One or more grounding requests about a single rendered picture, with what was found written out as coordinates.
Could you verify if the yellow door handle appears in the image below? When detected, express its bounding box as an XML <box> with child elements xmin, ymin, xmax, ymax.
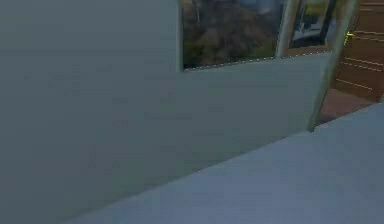
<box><xmin>343</xmin><ymin>31</ymin><xmax>355</xmax><ymax>46</ymax></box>

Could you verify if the brown wooden room door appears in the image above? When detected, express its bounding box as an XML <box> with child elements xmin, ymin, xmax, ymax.
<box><xmin>333</xmin><ymin>0</ymin><xmax>384</xmax><ymax>103</ymax></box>

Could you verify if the window with grey frame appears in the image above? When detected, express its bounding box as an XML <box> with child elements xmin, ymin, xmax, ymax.
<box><xmin>177</xmin><ymin>0</ymin><xmax>338</xmax><ymax>72</ymax></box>

